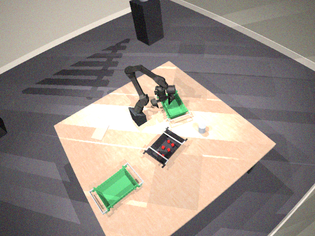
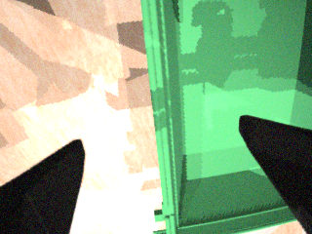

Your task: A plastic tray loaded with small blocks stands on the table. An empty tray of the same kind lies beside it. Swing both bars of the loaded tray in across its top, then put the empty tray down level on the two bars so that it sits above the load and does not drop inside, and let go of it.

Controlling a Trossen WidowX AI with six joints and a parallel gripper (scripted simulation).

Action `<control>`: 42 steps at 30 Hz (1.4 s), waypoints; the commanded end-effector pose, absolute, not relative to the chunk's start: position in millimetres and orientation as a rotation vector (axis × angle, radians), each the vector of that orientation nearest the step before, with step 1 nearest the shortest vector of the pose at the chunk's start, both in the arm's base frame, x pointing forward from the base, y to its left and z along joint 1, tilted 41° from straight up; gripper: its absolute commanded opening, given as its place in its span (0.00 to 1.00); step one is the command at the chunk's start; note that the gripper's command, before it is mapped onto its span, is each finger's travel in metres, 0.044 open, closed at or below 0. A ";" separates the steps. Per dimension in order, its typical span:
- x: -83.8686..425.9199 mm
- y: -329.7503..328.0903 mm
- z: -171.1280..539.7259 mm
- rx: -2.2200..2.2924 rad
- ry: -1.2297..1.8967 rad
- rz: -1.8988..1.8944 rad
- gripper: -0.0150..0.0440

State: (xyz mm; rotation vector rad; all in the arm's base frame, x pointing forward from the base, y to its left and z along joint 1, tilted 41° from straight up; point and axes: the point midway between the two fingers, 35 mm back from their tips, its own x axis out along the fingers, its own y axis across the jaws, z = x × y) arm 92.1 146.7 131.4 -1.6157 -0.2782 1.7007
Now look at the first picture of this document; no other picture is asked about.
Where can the green plastic tray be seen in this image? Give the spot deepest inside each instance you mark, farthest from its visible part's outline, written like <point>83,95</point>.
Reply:
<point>176,108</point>

